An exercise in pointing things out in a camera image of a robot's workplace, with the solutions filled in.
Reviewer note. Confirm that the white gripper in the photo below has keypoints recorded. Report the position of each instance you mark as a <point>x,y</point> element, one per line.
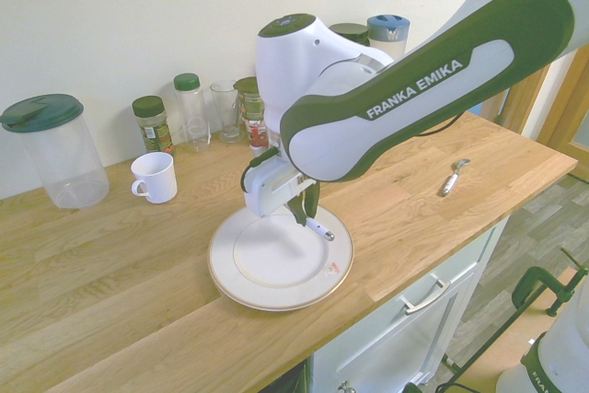
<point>267,190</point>

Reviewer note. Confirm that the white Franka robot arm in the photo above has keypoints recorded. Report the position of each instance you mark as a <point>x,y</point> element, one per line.
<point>414,103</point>

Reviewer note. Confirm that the white plate with gold rim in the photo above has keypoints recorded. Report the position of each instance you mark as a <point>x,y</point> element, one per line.
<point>276,269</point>

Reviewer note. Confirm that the green yogurt cup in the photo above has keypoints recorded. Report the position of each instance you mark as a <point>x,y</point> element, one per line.
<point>248,103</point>

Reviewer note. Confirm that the tall clear pint glass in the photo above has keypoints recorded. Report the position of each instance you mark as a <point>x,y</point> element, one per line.
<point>227,107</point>

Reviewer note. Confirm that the clear bottle with green lid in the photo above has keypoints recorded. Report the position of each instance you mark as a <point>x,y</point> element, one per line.
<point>191,112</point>

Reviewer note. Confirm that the white mug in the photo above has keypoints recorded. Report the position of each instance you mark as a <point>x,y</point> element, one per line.
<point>156,179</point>

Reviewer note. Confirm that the spice jar with dark lid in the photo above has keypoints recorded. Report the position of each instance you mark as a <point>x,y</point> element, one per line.
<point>154,130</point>

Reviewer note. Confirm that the black protein powder tub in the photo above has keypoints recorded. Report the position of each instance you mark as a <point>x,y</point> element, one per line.
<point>349,31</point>

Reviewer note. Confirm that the silver cabinet knob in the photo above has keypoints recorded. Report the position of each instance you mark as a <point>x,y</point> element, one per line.
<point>346,387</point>

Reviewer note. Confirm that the clear pitcher with blue lid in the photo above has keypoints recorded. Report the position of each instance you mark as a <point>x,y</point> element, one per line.
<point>389,25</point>

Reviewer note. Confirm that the dark green clamp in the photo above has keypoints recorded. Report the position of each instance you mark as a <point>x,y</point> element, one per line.
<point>529,280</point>

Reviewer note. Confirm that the clear container with green lid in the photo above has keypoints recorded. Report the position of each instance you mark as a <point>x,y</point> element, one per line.
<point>64,158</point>

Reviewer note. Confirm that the wooden door frame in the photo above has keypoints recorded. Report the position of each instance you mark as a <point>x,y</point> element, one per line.
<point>534,98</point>

